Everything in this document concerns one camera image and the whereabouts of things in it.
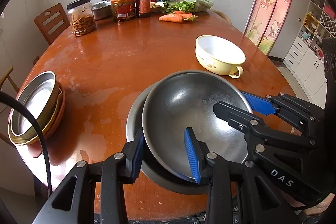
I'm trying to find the cream enamel bowl with handle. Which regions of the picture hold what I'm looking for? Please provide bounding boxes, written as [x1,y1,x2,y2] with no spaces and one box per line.
[195,35,246,79]

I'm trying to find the hello kitty sliding door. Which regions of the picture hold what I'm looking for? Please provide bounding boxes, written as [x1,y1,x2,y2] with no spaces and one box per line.
[244,0,292,55]

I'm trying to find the red chili sauce jar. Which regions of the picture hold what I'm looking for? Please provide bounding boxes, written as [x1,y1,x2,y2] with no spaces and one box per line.
[110,0,135,22]

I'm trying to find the carrot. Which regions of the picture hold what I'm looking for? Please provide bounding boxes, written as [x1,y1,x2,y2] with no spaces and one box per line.
[173,11,197,21]
[159,14,184,23]

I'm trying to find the carrot back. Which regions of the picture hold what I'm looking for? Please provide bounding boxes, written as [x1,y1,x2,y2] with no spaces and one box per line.
[173,11,197,21]

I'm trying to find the steel basin on table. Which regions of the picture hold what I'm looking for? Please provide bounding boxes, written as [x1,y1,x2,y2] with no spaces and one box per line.
[92,1,112,21]

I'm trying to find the white kitchen cabinet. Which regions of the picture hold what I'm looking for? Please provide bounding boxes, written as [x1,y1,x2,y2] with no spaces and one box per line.
[284,0,335,108]

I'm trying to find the wide steel bowl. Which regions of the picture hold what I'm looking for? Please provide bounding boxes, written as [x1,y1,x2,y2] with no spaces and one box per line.
[126,85,209,195]

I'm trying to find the plate of yellow food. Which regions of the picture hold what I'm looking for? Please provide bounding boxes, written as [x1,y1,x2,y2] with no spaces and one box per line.
[150,2,166,12]

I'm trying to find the clear jar black lid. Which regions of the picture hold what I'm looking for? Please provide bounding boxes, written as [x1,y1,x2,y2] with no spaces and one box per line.
[67,0,96,37]

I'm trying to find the light wood armchair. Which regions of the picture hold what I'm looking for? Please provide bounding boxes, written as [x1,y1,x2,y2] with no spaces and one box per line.
[0,66,21,147]

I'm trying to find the right side wooden chair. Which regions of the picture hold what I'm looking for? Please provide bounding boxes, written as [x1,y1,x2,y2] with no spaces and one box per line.
[211,9,232,25]

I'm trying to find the carrot front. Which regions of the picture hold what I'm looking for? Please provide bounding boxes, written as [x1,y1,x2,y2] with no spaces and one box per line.
[159,14,184,23]

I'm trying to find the large steel round pan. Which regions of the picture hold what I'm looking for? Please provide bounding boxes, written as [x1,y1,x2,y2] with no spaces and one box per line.
[10,71,59,140]

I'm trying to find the small steel bowl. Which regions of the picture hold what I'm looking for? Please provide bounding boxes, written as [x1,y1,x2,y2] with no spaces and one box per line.
[142,71,252,182]

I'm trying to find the black cable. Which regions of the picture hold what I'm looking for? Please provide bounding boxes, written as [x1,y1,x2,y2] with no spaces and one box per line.
[0,91,53,198]

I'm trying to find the dark soy sauce bottle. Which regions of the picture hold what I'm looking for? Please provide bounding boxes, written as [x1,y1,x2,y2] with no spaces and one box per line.
[135,0,151,18]

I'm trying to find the brown wooden slat chair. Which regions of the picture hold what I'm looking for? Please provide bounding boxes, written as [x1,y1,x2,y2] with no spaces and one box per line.
[34,3,70,45]

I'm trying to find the person's left hand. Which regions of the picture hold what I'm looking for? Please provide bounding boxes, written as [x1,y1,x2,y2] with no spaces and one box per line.
[284,193,335,216]

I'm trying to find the bag of green celery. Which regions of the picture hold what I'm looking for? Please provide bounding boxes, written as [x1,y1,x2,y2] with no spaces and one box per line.
[163,0,214,14]

